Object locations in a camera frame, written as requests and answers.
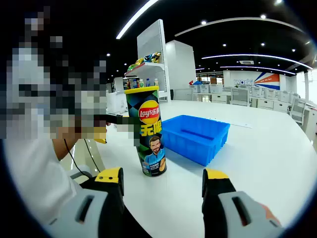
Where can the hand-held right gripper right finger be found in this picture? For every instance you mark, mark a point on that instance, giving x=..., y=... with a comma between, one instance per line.
x=223, y=213

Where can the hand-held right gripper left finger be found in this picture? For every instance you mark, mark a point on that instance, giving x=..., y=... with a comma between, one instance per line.
x=89, y=210

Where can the yellow plastic container lid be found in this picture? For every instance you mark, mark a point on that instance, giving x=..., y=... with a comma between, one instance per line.
x=141, y=89

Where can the green printed chip container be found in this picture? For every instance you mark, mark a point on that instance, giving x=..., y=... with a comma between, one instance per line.
x=151, y=148

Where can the blue plastic box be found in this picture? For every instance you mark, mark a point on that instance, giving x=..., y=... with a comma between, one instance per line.
x=198, y=143

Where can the white low cabinet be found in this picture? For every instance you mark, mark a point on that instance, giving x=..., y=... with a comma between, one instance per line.
x=116, y=101

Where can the grey chair armrest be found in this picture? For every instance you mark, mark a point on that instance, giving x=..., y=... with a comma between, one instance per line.
x=83, y=173

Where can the row of drink bottles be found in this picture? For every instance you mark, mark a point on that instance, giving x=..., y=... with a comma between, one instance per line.
x=141, y=83

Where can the white table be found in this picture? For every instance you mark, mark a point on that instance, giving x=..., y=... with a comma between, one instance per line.
x=260, y=158

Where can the pile of snack bags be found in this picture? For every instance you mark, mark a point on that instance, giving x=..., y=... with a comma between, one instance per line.
x=146, y=59

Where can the white square pillar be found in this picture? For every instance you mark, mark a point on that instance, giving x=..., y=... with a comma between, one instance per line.
x=182, y=67

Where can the white display shelf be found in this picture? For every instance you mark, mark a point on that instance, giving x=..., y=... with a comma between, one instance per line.
x=151, y=39

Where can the long ceiling light strip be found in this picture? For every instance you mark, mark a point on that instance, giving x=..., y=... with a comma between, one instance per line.
x=133, y=19

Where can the rows of white office desks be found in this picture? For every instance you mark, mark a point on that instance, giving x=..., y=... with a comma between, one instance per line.
x=260, y=99

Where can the orange and blue wall banner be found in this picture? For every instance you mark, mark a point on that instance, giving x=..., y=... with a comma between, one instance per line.
x=267, y=81

